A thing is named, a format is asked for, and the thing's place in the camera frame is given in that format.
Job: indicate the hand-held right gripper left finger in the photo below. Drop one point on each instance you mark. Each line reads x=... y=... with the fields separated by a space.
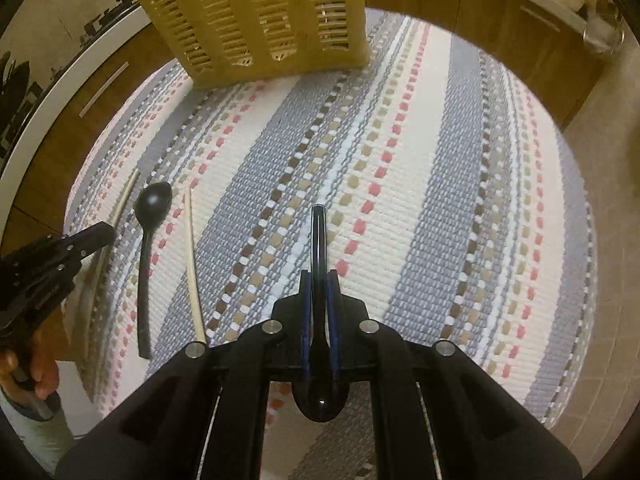
x=305 y=320

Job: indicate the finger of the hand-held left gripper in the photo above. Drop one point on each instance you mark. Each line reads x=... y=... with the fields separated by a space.
x=95 y=235

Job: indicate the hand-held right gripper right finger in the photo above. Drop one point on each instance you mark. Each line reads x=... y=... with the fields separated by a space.
x=334 y=320

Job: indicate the wooden chopstick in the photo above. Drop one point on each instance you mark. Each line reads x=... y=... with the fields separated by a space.
x=122 y=205
x=192 y=260

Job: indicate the black plastic spoon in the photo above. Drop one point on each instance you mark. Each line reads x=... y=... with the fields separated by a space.
x=152 y=202

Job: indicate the yellow slotted plastic basket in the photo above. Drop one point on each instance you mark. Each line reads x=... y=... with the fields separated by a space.
x=225 y=10

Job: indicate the person's left forearm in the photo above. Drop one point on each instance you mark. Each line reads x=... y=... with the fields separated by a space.
x=45 y=440

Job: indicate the person's left hand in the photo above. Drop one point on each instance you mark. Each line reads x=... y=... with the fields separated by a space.
x=39 y=365

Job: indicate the striped woven tablecloth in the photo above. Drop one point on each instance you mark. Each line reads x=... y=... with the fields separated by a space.
x=425 y=185

